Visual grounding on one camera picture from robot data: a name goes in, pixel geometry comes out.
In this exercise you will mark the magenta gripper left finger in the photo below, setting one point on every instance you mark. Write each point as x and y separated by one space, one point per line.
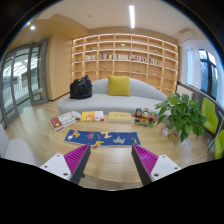
69 166

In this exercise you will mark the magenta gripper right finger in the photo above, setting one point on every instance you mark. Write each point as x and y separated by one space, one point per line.
151 167

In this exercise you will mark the blue patterned towel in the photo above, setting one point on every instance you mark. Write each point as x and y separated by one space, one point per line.
102 139

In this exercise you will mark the red white book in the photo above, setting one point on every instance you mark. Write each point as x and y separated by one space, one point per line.
62 121

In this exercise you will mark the colourful toy figurines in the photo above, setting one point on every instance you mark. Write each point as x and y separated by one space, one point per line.
144 117

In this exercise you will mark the yellow white book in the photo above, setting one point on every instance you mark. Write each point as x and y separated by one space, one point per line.
92 116

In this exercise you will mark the white chair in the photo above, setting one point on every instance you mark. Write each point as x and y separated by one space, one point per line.
17 150

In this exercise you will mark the green potted plant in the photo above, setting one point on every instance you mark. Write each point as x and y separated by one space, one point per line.
183 114

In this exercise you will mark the grey curved sofa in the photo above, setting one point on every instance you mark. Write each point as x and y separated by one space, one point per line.
142 95

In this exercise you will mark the black bag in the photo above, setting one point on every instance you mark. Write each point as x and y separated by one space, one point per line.
81 88

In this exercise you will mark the green chair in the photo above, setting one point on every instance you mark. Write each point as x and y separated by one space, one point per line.
208 110

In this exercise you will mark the yellow cushion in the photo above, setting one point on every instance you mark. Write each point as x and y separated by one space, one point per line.
118 86

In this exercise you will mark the grey glass door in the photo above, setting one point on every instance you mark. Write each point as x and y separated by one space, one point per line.
22 80

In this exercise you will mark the white curtain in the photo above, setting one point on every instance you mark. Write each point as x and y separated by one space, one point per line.
193 68

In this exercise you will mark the white air conditioner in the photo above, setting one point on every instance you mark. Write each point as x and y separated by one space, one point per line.
186 36

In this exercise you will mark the ceiling strip light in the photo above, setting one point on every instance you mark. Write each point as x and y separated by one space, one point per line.
132 16

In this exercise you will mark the wooden wall bookshelf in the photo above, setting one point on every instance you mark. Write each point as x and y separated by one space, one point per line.
145 58

